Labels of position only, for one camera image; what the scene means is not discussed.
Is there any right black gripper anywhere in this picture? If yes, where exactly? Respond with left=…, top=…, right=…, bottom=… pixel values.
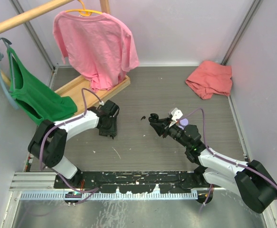
left=150, top=116, right=191, bottom=149

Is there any lilac earbud charging case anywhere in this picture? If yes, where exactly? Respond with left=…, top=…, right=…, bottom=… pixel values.
left=179, top=118, right=189, bottom=127

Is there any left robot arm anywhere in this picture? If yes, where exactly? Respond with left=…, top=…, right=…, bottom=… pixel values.
left=28, top=100, right=120, bottom=188

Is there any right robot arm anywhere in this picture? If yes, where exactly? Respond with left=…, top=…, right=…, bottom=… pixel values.
left=148, top=114, right=277, bottom=214

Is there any wooden clothes rack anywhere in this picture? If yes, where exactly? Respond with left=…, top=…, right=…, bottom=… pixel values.
left=0, top=0, right=131, bottom=114

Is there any salmon folded cloth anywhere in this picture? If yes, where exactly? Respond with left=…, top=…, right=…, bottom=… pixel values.
left=185, top=61, right=232, bottom=100

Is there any green tank top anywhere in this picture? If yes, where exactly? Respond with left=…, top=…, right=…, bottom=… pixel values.
left=7, top=47, right=77, bottom=125

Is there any pink t-shirt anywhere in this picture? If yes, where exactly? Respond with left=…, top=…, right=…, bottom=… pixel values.
left=53, top=11, right=140, bottom=91

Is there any orange clothes hanger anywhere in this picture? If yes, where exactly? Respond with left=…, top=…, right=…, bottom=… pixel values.
left=65, top=0, right=102, bottom=17

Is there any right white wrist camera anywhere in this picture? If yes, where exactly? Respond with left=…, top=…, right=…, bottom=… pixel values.
left=169, top=108, right=183, bottom=127

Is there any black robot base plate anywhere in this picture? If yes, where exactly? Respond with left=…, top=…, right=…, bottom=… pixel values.
left=55, top=170, right=222, bottom=194

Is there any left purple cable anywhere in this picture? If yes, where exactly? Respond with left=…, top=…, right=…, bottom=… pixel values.
left=39, top=88, right=105, bottom=205

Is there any white slotted cable duct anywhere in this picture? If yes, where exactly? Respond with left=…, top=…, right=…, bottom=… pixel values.
left=19, top=190, right=198, bottom=201

